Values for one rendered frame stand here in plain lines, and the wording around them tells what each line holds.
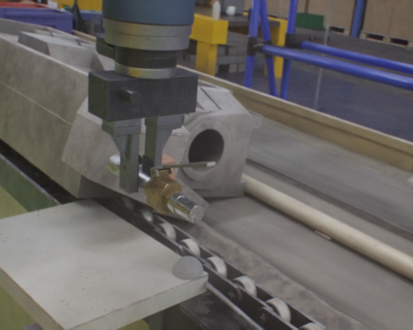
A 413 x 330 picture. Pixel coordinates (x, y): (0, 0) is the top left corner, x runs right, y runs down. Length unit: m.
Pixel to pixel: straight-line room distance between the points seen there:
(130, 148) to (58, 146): 0.32
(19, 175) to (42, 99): 0.19
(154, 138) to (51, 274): 0.22
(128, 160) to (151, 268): 0.16
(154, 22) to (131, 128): 0.14
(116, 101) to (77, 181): 0.31
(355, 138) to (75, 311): 1.04
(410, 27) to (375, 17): 0.76
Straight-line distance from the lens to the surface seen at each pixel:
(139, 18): 0.67
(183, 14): 0.68
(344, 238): 1.03
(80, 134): 0.90
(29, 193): 1.17
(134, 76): 0.69
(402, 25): 11.20
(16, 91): 1.21
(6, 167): 1.27
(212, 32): 5.89
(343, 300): 0.89
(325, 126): 1.64
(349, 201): 1.24
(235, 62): 6.70
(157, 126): 0.74
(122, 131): 0.71
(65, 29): 2.82
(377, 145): 1.54
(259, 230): 1.05
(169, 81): 0.72
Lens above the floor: 1.20
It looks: 20 degrees down
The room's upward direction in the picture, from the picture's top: 6 degrees clockwise
